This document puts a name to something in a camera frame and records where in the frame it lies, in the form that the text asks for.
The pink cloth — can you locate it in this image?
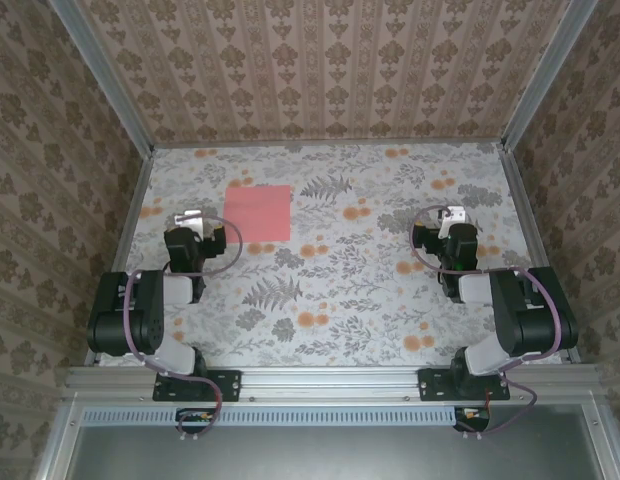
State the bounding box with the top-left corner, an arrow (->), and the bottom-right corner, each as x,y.
223,184 -> 292,245

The floral patterned table cover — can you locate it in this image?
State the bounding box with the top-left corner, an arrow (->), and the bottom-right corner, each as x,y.
97,143 -> 565,369

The black connector board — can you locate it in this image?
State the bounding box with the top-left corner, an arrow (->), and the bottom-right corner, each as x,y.
452,404 -> 492,434
175,407 -> 217,435

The grey metal panel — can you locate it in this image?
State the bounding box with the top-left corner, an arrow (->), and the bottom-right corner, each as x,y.
34,394 -> 620,480

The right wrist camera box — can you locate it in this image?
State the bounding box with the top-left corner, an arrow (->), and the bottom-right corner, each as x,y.
439,204 -> 467,239

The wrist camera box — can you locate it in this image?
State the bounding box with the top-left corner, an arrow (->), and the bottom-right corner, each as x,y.
439,204 -> 467,239
172,208 -> 205,227

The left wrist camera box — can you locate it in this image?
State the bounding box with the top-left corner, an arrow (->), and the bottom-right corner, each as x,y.
172,208 -> 205,227

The aluminium side rail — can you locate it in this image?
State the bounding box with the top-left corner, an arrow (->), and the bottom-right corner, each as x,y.
83,147 -> 157,369
499,144 -> 584,365

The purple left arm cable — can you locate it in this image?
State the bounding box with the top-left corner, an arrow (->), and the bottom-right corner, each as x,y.
121,217 -> 245,442

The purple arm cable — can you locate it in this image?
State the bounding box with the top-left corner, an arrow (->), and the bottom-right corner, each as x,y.
121,217 -> 245,442
411,204 -> 566,442

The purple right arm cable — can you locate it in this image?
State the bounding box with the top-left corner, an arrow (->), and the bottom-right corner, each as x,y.
411,204 -> 566,442

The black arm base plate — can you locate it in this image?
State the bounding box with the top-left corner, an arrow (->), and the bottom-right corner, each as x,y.
152,368 -> 241,403
418,368 -> 511,403

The aluminium frame beam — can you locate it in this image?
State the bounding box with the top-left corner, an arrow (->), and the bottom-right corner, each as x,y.
63,363 -> 605,404

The aluminium frame post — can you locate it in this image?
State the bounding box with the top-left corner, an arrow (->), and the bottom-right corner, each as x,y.
48,0 -> 157,154
499,0 -> 594,151

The grey slotted cable duct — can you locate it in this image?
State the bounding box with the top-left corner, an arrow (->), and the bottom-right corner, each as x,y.
82,405 -> 461,427

